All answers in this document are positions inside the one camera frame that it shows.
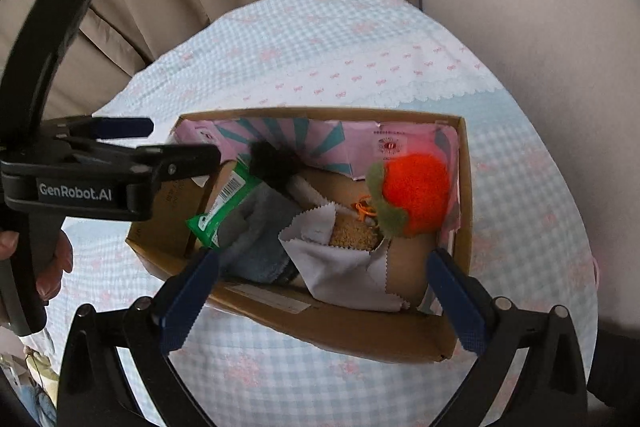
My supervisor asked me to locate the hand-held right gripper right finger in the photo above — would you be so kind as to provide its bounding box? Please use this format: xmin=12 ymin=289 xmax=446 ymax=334
xmin=425 ymin=248 xmax=590 ymax=427

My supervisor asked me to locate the cardboard box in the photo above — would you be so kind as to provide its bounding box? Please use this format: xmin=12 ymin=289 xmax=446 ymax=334
xmin=125 ymin=107 xmax=473 ymax=365

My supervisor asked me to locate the green wipes packet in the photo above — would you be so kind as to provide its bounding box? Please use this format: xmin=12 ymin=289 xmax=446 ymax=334
xmin=186 ymin=159 xmax=266 ymax=250

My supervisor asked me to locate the white lens cloth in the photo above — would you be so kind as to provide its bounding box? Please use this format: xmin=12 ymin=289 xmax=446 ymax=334
xmin=277 ymin=204 xmax=411 ymax=313

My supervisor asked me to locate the grey fleece cloth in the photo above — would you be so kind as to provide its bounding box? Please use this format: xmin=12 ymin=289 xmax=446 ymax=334
xmin=217 ymin=184 xmax=306 ymax=285

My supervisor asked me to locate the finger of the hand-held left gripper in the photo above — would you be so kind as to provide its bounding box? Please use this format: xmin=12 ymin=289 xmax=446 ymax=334
xmin=50 ymin=116 xmax=155 ymax=140
xmin=134 ymin=143 xmax=222 ymax=184

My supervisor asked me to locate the black fuzzy sock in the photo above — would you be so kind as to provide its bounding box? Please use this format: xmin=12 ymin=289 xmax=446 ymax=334
xmin=248 ymin=141 xmax=301 ymax=198

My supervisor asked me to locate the brown plush toy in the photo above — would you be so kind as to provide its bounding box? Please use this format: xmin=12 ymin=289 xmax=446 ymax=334
xmin=330 ymin=197 xmax=386 ymax=253

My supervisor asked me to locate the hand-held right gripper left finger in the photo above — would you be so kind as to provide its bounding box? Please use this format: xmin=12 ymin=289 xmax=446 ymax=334
xmin=57 ymin=248 xmax=221 ymax=427

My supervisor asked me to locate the orange plush fruit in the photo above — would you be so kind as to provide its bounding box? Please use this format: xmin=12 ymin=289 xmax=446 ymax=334
xmin=367 ymin=154 xmax=451 ymax=239

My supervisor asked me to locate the light blue checked bed sheet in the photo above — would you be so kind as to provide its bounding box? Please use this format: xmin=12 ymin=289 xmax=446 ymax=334
xmin=20 ymin=0 xmax=601 ymax=427

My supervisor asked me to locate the person's left hand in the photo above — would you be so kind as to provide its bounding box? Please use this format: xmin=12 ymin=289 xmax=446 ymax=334
xmin=0 ymin=229 xmax=74 ymax=306

